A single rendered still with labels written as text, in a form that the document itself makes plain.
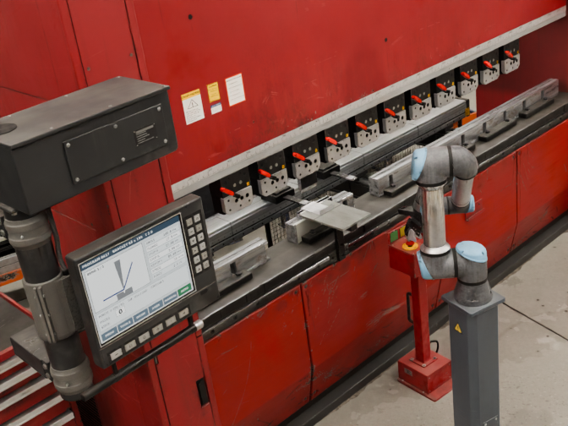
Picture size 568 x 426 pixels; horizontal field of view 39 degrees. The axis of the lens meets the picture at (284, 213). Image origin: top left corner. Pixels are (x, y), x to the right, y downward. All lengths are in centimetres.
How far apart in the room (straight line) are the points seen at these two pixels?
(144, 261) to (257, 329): 116
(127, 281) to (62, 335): 24
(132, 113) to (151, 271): 46
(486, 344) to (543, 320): 124
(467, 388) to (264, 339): 86
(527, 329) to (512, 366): 33
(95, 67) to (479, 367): 191
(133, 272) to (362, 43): 175
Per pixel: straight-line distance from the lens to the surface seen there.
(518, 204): 482
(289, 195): 376
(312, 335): 367
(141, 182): 271
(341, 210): 356
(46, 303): 234
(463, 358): 340
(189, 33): 300
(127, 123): 223
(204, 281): 250
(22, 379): 314
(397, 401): 402
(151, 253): 235
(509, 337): 443
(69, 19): 250
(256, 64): 322
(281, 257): 351
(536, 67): 530
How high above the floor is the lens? 256
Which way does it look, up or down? 26 degrees down
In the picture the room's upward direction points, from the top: 8 degrees counter-clockwise
